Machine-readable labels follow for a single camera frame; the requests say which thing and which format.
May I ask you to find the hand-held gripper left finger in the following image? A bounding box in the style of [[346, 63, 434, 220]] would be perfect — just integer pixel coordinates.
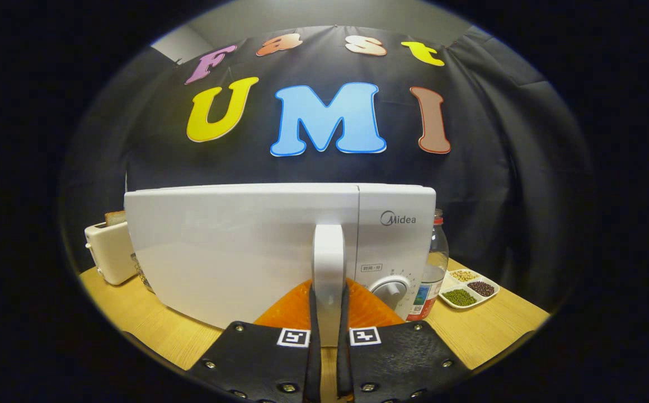
[[187, 278, 322, 403]]

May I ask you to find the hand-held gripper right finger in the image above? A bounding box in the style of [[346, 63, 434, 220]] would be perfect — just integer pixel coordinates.
[[337, 278, 471, 403]]

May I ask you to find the white microwave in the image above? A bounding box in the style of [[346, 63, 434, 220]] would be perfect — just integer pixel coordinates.
[[124, 183, 437, 348]]

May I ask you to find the white divided bean dish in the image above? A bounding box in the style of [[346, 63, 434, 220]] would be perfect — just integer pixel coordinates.
[[438, 268, 500, 310]]

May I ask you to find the clear plastic water bottle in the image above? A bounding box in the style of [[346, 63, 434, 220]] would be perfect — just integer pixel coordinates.
[[407, 209, 449, 321]]

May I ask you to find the white toaster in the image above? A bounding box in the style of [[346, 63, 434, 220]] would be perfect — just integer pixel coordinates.
[[84, 221, 138, 286]]

